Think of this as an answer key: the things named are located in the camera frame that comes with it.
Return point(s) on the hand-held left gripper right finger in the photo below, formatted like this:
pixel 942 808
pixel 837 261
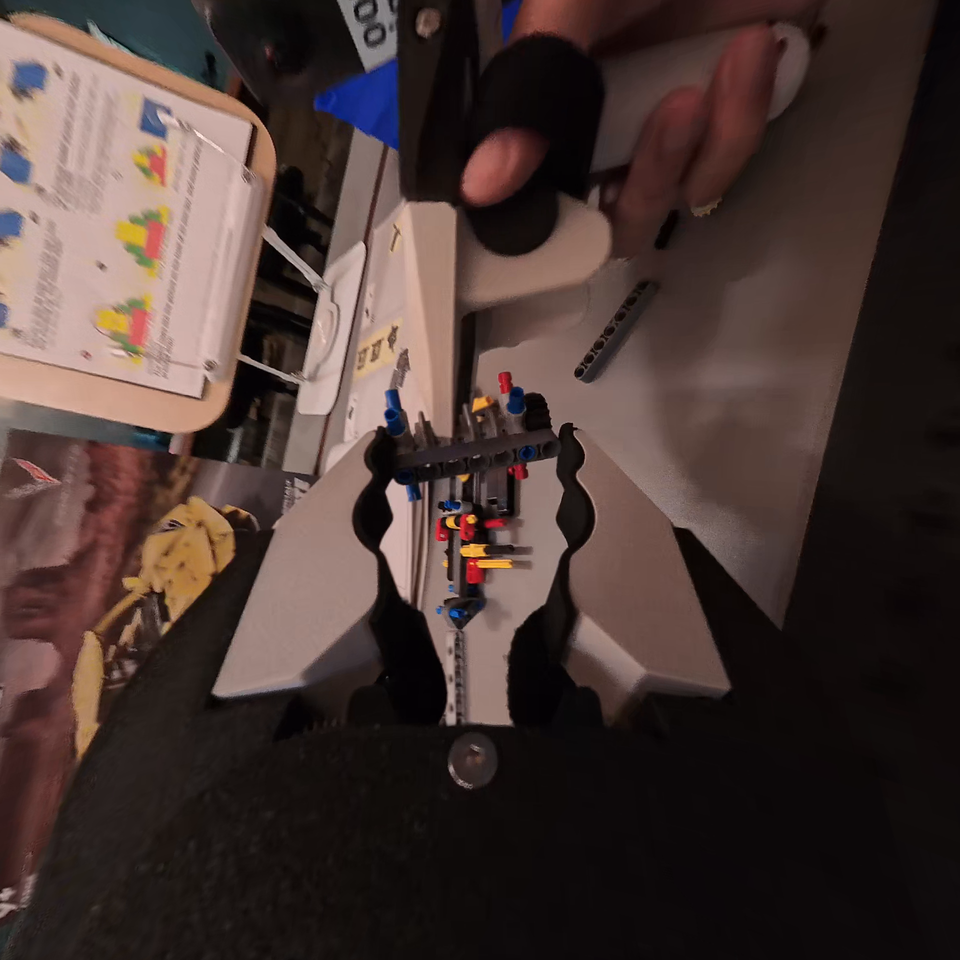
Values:
pixel 645 600

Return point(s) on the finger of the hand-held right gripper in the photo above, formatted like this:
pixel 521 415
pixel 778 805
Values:
pixel 433 322
pixel 540 274

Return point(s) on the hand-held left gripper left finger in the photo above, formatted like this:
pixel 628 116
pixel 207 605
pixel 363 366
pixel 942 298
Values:
pixel 300 600

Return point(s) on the black thin lego beam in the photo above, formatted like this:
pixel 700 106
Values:
pixel 615 334

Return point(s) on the lego chassis assembly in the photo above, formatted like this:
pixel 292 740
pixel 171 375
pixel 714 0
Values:
pixel 480 454

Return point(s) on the lego set box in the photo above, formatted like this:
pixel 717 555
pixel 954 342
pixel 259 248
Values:
pixel 112 562

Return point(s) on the person's right hand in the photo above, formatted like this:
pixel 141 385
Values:
pixel 690 135

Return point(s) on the instruction booklet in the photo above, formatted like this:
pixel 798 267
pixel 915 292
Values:
pixel 390 285

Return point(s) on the blue plastic bin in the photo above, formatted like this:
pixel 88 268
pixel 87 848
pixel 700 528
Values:
pixel 367 105

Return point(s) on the white stand base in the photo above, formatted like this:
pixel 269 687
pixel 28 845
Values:
pixel 334 337

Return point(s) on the wooden document board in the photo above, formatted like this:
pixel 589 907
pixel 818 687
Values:
pixel 112 397

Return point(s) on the printed instruction sheet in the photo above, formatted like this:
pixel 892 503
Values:
pixel 90 225

